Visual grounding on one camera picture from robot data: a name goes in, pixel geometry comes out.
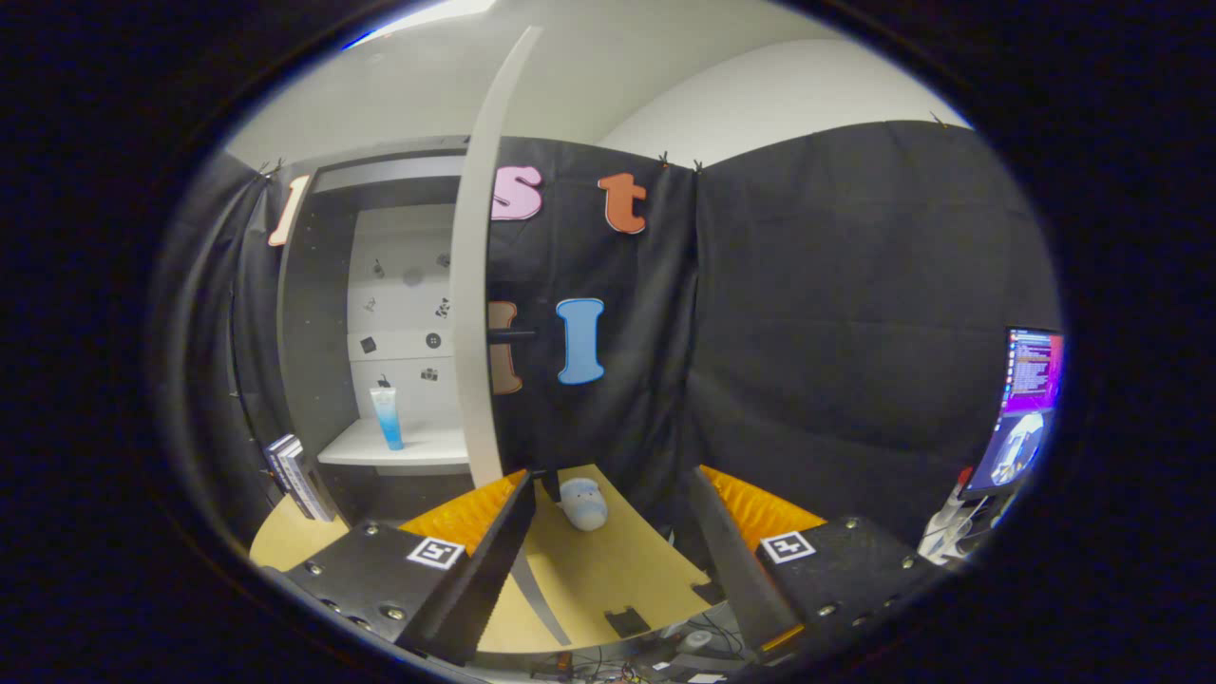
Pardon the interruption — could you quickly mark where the blue translucent tube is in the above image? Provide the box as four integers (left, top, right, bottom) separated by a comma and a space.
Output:
370, 385, 405, 451

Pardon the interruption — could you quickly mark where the white cabinet shelf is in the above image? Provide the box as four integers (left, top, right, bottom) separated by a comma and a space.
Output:
318, 418, 473, 468

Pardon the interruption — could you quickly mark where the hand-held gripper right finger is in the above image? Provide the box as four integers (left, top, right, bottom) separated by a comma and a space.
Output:
689, 465, 951, 661

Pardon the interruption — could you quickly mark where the dark grey cabinet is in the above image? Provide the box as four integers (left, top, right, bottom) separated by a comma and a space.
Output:
275, 133, 476, 523

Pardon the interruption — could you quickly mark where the grey cover book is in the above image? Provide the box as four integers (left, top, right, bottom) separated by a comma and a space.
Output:
285, 439, 339, 523

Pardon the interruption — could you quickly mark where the computer monitor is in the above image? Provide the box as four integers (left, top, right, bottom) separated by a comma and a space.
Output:
959, 326, 1067, 502

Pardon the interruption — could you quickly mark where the white cabinet door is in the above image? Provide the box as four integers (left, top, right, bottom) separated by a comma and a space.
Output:
448, 26, 576, 647

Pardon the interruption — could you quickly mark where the white spine book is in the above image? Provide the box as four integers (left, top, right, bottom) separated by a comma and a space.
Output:
275, 437, 319, 522

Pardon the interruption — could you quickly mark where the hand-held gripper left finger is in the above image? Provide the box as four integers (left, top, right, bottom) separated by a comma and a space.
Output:
261, 467, 538, 666

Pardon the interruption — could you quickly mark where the black backdrop cloth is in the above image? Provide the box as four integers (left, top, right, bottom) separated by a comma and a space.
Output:
152, 119, 1063, 571

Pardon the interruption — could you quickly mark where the white round plush toy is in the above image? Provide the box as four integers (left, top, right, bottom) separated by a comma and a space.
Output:
558, 477, 609, 532

